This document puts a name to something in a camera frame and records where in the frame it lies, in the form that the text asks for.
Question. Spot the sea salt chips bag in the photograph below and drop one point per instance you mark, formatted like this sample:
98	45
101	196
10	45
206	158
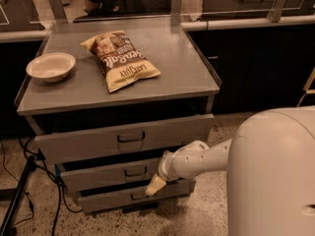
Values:
120	62

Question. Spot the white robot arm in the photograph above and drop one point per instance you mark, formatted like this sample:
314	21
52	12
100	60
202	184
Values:
270	165

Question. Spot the grey metal drawer cabinet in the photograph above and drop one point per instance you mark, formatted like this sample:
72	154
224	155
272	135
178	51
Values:
184	87

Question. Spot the white bowl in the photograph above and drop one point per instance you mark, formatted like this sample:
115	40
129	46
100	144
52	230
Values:
51	67

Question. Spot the white horizontal rail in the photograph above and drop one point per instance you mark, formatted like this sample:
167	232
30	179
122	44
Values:
248	23

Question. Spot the wheeled cart frame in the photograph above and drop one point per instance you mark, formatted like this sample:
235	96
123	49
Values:
307	89

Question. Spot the grey drawer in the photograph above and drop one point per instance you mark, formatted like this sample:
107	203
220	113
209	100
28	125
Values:
110	175
94	143
131	194

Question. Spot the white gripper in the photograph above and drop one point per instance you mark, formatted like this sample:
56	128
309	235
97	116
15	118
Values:
164	168

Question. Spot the grey background counter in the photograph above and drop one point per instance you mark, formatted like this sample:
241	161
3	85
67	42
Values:
239	9

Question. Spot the grey top drawer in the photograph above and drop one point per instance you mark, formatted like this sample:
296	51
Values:
94	143

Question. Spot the grey bottom drawer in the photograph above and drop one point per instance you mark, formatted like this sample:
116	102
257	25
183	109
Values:
131	194

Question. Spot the black tripod leg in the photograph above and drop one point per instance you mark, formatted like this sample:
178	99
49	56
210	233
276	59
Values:
17	193

